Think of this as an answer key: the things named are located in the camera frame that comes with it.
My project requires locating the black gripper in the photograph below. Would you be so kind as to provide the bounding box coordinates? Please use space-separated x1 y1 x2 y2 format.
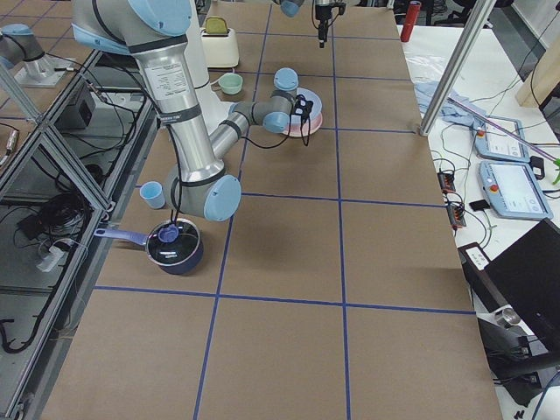
312 0 347 48
291 98 314 119

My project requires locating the blue plate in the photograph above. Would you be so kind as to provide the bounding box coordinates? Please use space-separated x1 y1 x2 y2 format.
297 87 322 123

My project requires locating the pink plate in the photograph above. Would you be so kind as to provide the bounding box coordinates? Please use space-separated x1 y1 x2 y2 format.
283 114 323 137

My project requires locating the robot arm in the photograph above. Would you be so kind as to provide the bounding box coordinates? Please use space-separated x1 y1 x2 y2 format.
275 0 347 48
72 1 298 221

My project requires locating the green bowl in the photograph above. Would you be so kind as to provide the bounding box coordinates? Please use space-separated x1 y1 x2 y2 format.
218 73 243 95

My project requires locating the red cylinder tube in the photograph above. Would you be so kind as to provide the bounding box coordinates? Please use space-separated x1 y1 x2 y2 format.
400 1 422 43

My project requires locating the cream toaster with bread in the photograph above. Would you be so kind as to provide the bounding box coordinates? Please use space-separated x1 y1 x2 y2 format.
200 16 240 69

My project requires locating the clear plastic bag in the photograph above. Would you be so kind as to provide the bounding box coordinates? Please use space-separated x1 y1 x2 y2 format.
404 52 448 82

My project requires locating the light blue cloth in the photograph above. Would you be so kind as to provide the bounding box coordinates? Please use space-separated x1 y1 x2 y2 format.
413 80 476 128

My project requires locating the light blue cup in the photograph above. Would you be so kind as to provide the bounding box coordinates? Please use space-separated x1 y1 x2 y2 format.
139 181 165 209

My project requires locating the dark blue pot with lid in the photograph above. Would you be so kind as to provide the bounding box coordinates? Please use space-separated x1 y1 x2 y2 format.
94 218 204 275

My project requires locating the blue teach pendant far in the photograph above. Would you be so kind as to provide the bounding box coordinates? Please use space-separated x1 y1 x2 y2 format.
472 117 529 163

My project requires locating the blue teach pendant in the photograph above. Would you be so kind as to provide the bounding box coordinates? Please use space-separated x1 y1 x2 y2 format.
472 117 529 163
479 160 554 221

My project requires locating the blue teach pendant near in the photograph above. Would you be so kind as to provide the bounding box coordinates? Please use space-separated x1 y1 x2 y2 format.
479 160 554 221

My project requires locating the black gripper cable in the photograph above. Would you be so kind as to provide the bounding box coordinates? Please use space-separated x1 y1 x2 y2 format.
244 94 314 150

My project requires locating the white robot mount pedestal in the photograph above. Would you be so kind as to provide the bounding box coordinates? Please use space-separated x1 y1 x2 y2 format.
185 0 230 124

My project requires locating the aluminium frame post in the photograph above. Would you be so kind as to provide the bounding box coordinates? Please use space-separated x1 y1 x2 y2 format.
418 0 495 137

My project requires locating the green handled grabber stick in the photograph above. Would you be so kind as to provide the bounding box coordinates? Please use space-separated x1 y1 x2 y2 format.
446 96 560 171

